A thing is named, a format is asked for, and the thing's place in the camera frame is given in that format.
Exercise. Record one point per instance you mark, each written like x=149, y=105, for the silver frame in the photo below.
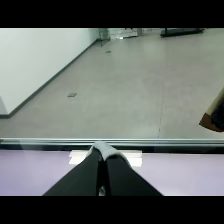
x=50, y=141

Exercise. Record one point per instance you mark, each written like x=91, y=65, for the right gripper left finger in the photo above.
x=81, y=178

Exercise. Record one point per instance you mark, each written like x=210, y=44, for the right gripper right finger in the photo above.
x=125, y=180

